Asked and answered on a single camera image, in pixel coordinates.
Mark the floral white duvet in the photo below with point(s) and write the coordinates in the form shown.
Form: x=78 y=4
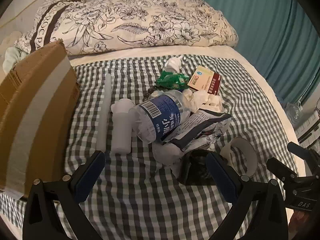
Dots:
x=125 y=25

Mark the white crumpled plastic wrapper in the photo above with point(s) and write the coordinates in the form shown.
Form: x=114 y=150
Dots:
x=172 y=63

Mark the white foam cylinder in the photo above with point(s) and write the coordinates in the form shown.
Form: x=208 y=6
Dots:
x=121 y=130

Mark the clear plastic bag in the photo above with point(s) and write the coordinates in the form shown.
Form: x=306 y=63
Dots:
x=293 y=115

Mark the clear plastic bottle blue label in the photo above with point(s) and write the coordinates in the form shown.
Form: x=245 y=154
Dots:
x=155 y=115

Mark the black glossy object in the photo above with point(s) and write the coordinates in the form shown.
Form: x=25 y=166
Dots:
x=192 y=167

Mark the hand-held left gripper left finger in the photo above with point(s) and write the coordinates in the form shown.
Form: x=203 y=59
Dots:
x=92 y=175

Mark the brown cardboard box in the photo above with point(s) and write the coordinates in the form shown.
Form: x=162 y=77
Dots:
x=37 y=105

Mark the grey checked blanket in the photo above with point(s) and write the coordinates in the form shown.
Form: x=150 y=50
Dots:
x=140 y=200

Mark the light green towel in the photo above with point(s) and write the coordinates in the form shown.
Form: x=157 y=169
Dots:
x=12 y=57

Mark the white tape roll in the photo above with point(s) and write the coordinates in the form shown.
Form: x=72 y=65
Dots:
x=250 y=160

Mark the white tissue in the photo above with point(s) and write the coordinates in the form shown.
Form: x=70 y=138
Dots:
x=202 y=100

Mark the teal curtain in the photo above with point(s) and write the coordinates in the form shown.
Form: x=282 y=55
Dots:
x=262 y=30

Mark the white striped basket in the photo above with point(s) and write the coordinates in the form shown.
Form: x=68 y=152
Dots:
x=308 y=130

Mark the cream and red medicine box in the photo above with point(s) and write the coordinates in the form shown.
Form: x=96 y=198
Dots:
x=202 y=80

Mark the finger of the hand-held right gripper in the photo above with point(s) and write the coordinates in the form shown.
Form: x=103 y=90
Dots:
x=280 y=167
x=300 y=148

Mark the black white snack packet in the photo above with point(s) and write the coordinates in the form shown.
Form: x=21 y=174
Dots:
x=195 y=127

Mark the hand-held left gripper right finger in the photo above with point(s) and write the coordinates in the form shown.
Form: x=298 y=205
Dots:
x=220 y=177

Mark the long white foam stick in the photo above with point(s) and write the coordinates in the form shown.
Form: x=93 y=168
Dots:
x=105 y=110

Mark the green snack packet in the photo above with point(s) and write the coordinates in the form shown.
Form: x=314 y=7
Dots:
x=172 y=80

